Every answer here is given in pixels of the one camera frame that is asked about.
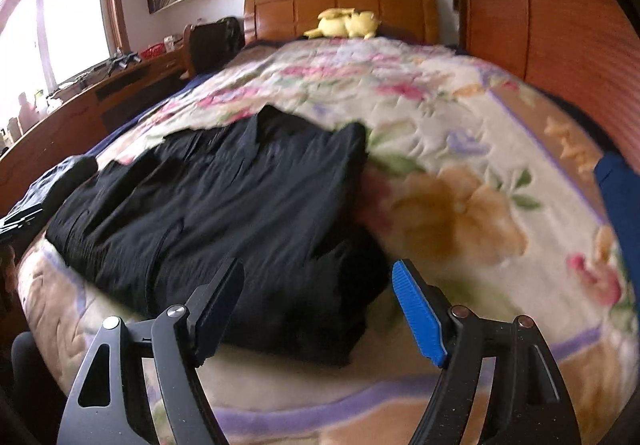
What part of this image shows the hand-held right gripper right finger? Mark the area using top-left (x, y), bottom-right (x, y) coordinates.
top-left (391, 259), bottom-right (583, 445)

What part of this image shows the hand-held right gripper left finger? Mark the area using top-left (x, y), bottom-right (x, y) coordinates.
top-left (57, 256), bottom-right (246, 445)

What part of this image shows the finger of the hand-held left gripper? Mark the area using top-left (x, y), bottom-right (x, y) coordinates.
top-left (22, 156), bottom-right (99, 206)

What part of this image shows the black coat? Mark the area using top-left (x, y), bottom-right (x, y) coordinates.
top-left (45, 105), bottom-right (396, 368)

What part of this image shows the wooden desk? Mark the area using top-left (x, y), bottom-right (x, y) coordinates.
top-left (0, 48), bottom-right (193, 186)

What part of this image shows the black device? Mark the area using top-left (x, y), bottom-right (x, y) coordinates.
top-left (105, 52), bottom-right (138, 73)

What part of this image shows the window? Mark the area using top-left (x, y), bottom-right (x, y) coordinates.
top-left (0, 0), bottom-right (131, 126)

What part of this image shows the floral blanket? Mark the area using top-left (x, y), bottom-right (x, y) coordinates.
top-left (15, 36), bottom-right (640, 445)

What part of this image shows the black bag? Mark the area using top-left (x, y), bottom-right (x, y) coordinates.
top-left (192, 16), bottom-right (246, 71)

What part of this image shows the wooden bed headboard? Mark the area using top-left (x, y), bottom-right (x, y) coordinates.
top-left (243, 0), bottom-right (441, 46)

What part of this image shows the yellow plush toy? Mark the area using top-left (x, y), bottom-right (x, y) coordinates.
top-left (303, 8), bottom-right (379, 40)

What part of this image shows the wooden louvered wardrobe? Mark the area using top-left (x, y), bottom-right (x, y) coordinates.
top-left (445, 0), bottom-right (640, 161)

